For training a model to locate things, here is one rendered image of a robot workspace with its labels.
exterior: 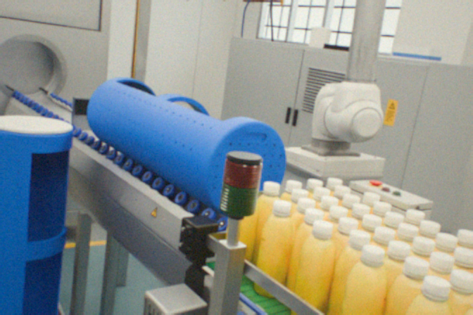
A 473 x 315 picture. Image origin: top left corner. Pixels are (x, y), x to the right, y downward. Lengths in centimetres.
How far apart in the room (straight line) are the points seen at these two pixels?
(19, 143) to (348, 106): 114
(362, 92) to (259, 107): 241
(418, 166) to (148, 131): 187
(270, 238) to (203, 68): 606
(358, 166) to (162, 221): 81
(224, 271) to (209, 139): 57
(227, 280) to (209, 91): 635
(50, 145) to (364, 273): 133
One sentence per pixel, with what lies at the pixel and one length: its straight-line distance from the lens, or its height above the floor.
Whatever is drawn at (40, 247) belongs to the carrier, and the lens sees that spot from 213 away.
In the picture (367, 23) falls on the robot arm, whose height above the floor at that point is 155.
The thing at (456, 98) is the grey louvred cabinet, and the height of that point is 127.
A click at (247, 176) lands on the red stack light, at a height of 123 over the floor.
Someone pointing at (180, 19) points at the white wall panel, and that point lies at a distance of 697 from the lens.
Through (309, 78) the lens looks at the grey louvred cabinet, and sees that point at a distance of 375.
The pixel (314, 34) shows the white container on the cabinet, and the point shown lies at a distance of 406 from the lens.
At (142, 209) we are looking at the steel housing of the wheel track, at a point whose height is 87.
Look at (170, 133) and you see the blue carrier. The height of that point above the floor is 115.
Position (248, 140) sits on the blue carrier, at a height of 118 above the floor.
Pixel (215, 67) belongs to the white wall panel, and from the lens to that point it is 722.
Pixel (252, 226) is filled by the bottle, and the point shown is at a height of 102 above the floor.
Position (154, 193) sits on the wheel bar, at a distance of 173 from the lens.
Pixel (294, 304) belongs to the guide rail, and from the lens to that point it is 108.
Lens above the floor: 145
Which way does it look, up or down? 14 degrees down
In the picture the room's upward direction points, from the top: 8 degrees clockwise
